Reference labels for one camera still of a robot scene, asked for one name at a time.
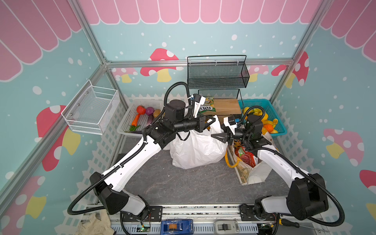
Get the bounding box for toy orange fruit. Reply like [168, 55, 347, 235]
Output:
[263, 123, 274, 133]

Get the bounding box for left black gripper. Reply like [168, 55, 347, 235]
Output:
[174, 113, 216, 133]

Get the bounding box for blue device on rail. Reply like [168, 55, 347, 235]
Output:
[160, 219, 194, 235]

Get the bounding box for green toy leaf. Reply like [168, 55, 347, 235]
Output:
[129, 125, 140, 132]

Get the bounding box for white wire wall basket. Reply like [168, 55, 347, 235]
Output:
[61, 80, 120, 135]

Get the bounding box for grey device on rail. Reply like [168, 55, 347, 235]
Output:
[214, 220, 240, 235]

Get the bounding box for black wire wooden shelf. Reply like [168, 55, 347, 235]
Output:
[198, 89, 242, 118]

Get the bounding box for beige cloth rag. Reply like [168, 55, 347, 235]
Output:
[75, 209, 115, 235]

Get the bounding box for purple toy onion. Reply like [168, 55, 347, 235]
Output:
[146, 107, 154, 116]

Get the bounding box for white plastic vegetable basket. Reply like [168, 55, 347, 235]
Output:
[117, 98, 166, 139]

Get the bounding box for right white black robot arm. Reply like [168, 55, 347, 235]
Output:
[212, 106, 345, 227]

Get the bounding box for toy yellow lemon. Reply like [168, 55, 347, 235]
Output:
[261, 114, 268, 121]

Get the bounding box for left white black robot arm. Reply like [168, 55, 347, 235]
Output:
[67, 82, 215, 221]

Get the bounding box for orange toy carrot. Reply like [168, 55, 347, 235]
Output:
[131, 114, 141, 126]

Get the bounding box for cream canvas tote bag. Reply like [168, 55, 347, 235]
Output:
[225, 141, 272, 186]

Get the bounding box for black mesh wall basket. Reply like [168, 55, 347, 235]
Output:
[187, 55, 250, 90]

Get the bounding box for green Fox's candy bag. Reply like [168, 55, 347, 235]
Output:
[199, 97, 216, 113]

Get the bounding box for teal plastic fruit basket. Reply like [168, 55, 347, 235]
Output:
[239, 99, 287, 137]

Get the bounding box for brown toy potato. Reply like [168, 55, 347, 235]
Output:
[153, 109, 161, 118]

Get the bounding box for white plastic grocery bag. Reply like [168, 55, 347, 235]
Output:
[169, 120, 227, 169]

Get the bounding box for purple toy eggplant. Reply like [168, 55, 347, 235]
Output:
[146, 115, 154, 125]

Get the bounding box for red toy tomato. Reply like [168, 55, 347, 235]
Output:
[136, 105, 146, 115]

